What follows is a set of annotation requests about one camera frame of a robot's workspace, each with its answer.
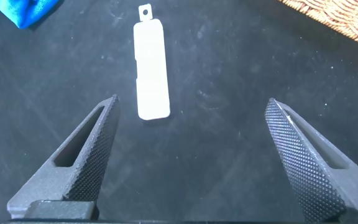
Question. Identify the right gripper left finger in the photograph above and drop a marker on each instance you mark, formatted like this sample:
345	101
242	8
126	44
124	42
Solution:
85	171

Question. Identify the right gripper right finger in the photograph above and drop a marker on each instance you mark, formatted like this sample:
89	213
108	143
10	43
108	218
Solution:
309	174

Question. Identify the black table cloth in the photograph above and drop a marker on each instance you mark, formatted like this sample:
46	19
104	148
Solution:
213	62

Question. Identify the clear plastic toothbrush case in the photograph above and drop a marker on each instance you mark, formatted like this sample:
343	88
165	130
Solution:
151	77

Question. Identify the blue towel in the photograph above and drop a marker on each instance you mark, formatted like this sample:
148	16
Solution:
23	12

